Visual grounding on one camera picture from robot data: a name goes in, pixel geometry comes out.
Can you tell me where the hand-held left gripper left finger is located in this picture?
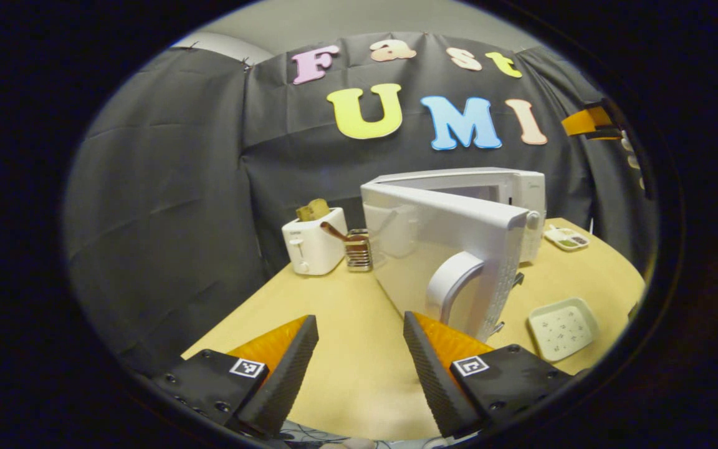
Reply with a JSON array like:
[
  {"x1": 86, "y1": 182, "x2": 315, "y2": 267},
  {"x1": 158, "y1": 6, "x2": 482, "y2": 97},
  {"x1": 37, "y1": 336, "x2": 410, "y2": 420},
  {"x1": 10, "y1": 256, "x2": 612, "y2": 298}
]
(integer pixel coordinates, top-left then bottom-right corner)
[{"x1": 150, "y1": 314, "x2": 320, "y2": 437}]

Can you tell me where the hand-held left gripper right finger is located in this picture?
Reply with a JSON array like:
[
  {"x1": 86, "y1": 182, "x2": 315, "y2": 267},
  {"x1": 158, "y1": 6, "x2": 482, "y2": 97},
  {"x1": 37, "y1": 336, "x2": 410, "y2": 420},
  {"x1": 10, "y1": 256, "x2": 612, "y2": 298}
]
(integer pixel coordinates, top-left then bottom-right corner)
[{"x1": 403, "y1": 311, "x2": 584, "y2": 438}]

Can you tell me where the white microwave oven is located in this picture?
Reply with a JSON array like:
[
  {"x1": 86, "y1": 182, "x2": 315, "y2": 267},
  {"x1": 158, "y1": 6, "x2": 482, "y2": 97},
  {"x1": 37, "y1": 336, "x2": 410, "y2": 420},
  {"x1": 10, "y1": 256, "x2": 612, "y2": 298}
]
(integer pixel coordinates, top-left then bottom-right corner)
[{"x1": 360, "y1": 167, "x2": 548, "y2": 342}]

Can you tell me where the white divided condiment dish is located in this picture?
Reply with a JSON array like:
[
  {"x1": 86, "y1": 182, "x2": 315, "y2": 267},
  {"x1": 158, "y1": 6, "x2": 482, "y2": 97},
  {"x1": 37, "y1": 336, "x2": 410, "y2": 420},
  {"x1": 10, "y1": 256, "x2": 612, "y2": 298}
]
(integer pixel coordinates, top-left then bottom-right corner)
[{"x1": 543, "y1": 224, "x2": 590, "y2": 252}]

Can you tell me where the pale patterned square tray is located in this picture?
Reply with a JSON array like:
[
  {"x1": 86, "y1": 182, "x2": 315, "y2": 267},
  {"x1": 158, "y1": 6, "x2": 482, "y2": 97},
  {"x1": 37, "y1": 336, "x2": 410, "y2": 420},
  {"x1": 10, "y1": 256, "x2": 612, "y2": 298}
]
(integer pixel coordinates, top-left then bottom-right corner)
[{"x1": 527, "y1": 297, "x2": 600, "y2": 363}]

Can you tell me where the white toaster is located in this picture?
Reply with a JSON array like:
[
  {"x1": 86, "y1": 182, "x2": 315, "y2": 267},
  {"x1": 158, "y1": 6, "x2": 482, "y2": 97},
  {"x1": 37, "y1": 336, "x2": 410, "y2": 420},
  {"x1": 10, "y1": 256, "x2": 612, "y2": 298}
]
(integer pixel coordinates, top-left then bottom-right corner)
[{"x1": 281, "y1": 207, "x2": 348, "y2": 276}]

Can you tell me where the metal utensil holder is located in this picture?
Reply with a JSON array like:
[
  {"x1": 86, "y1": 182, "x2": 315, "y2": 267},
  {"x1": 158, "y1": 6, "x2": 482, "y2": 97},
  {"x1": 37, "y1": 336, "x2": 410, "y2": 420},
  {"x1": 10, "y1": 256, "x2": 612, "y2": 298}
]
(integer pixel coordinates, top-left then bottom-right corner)
[{"x1": 343, "y1": 228, "x2": 373, "y2": 273}]

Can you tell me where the black backdrop cloth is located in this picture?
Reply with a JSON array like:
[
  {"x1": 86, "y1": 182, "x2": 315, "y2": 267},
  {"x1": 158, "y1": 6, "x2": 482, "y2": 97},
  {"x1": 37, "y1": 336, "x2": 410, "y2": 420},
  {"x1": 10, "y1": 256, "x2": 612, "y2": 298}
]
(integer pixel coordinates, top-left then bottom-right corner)
[{"x1": 63, "y1": 31, "x2": 656, "y2": 375}]

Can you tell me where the brown wooden utensil handle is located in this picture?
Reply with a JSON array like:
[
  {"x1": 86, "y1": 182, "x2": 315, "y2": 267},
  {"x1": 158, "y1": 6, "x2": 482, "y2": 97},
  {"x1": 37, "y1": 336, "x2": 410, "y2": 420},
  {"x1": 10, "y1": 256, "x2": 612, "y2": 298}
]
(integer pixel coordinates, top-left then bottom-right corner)
[{"x1": 320, "y1": 221, "x2": 366, "y2": 244}]

